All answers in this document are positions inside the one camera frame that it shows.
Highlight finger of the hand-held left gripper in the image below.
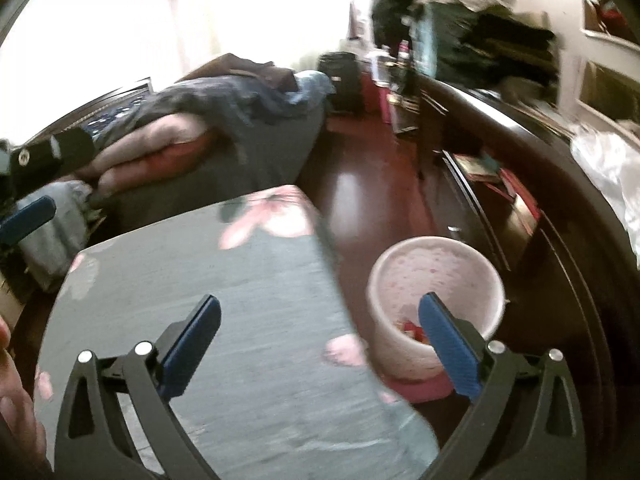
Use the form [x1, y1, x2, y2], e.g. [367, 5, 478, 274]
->
[0, 196, 57, 247]
[7, 126, 97, 195]

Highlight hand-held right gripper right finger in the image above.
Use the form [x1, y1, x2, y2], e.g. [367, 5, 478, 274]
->
[418, 291, 587, 480]

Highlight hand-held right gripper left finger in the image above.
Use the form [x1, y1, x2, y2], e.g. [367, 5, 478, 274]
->
[54, 294, 223, 480]

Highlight red snack wrapper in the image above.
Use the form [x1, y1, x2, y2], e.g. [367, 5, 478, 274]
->
[397, 321, 432, 345]

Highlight pink trash bin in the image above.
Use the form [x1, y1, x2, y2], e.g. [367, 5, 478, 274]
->
[366, 236, 506, 380]

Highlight grey cloth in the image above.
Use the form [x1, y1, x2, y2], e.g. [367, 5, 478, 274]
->
[15, 180, 97, 294]

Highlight dark wooden headboard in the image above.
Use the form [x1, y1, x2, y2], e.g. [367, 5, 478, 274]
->
[20, 76, 154, 147]

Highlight grey floral tablecloth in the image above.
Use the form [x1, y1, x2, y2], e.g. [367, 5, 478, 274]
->
[32, 184, 442, 480]

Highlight folded pink blanket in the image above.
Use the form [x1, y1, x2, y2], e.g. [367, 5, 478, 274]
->
[80, 111, 212, 187]

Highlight red pillow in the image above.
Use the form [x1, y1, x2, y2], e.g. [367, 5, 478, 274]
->
[107, 135, 214, 187]

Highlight dark wooden dresser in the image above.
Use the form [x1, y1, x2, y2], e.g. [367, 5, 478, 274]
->
[395, 74, 640, 480]

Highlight dark blue blanket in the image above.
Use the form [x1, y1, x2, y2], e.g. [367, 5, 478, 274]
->
[80, 54, 337, 132]

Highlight pile of colourful books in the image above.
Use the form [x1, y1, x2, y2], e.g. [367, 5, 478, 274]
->
[451, 151, 544, 237]

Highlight grey bed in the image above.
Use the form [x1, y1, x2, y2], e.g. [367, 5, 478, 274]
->
[95, 72, 337, 237]

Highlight white plastic bag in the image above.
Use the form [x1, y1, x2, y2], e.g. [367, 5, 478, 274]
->
[569, 119, 640, 272]

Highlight red box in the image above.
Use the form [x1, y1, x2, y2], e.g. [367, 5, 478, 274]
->
[366, 71, 394, 122]

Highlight black suitcase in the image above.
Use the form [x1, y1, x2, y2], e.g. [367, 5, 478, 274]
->
[317, 51, 365, 117]

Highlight white wall shelf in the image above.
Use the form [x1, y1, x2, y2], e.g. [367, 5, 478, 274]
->
[574, 0, 640, 127]

